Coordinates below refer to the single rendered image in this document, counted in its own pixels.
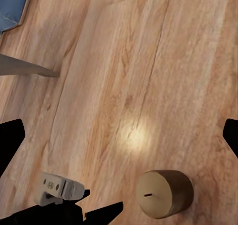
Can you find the pillar candle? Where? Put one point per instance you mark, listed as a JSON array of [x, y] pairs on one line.
[[163, 193]]

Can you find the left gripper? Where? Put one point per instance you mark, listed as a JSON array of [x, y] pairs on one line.
[[67, 213]]

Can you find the sofa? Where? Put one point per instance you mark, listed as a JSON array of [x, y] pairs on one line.
[[12, 13]]

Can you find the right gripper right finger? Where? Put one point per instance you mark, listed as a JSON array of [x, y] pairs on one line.
[[230, 134]]

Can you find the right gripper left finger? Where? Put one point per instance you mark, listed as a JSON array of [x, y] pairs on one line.
[[12, 134]]

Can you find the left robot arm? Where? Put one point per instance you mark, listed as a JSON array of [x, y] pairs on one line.
[[56, 199]]

